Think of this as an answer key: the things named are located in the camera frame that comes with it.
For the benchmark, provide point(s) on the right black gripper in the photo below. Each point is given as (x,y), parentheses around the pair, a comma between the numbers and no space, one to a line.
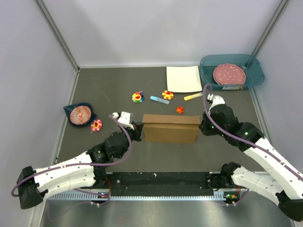
(203,125)

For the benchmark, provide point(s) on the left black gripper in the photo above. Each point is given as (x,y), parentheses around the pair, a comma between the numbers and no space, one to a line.
(137,131)

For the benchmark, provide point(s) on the brown cardboard box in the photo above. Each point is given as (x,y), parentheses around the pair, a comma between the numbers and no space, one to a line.
(171,128)

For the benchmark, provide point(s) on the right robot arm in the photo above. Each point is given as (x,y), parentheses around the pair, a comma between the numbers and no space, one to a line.
(285,186)

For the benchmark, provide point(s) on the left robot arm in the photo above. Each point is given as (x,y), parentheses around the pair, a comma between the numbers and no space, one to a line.
(85,170)

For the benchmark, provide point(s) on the rainbow flower plush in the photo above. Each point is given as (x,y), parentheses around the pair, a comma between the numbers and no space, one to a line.
(138,97)

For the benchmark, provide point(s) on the pink flower plush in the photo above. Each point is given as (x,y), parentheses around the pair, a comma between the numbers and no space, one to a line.
(96,125)

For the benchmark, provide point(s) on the orange sun flower plush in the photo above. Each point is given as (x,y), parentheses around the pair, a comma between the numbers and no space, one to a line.
(167,95)

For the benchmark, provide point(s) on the white square plate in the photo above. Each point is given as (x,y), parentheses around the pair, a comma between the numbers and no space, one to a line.
(183,79)

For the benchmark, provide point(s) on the pink dotted plate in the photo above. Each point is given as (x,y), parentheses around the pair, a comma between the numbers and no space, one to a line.
(229,74)

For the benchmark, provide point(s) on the teal plastic bin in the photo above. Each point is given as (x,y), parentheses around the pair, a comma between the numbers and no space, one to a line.
(249,64)

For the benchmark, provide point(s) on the blue bowl red inside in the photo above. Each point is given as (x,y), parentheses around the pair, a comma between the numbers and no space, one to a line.
(79,115)

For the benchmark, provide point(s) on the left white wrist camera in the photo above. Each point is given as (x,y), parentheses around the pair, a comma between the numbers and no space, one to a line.
(124,118)

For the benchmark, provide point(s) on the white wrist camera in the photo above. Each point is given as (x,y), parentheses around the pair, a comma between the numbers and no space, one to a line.
(214,100)
(124,118)

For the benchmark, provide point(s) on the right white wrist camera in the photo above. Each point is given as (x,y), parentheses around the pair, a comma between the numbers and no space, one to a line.
(214,100)

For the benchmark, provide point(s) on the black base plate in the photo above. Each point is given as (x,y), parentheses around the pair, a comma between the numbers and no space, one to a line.
(163,183)

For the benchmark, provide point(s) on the grey slotted cable duct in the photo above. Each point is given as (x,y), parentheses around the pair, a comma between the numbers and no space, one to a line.
(78,196)

